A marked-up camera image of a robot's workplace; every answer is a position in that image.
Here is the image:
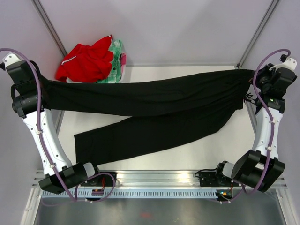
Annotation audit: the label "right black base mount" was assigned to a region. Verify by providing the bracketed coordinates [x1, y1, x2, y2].
[195, 161, 239, 188]

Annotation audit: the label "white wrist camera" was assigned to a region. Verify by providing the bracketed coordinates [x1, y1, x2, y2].
[269, 57, 297, 72]
[0, 52, 22, 71]

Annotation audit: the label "green white patterned garment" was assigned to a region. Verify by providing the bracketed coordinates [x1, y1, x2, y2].
[96, 39, 125, 83]

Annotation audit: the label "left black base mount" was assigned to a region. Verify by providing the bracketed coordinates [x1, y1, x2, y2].
[81, 174, 113, 187]

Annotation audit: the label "aluminium mounting rail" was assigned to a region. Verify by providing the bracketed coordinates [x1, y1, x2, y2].
[32, 170, 288, 188]

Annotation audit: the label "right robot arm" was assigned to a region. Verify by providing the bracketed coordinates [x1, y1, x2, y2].
[213, 58, 297, 192]

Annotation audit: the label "pink white garment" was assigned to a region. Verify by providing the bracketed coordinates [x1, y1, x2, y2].
[120, 53, 127, 73]

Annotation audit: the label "white laundry basket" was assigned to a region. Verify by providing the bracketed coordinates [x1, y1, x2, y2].
[66, 52, 128, 84]

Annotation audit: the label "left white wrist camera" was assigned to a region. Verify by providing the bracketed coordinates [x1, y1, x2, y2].
[0, 52, 22, 71]

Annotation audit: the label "black trousers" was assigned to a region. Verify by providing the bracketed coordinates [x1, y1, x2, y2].
[45, 69, 254, 165]

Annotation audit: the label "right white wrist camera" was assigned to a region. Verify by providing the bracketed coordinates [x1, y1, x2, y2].
[269, 57, 297, 72]

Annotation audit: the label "red garment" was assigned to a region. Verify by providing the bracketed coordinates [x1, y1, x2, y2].
[55, 35, 114, 83]

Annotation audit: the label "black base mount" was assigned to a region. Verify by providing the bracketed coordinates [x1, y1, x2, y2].
[81, 174, 113, 187]
[195, 161, 239, 188]

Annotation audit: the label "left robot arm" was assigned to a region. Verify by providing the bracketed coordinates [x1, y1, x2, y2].
[3, 60, 102, 194]

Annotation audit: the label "white slotted cable duct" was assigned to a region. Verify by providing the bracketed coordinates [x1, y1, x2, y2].
[42, 189, 218, 199]

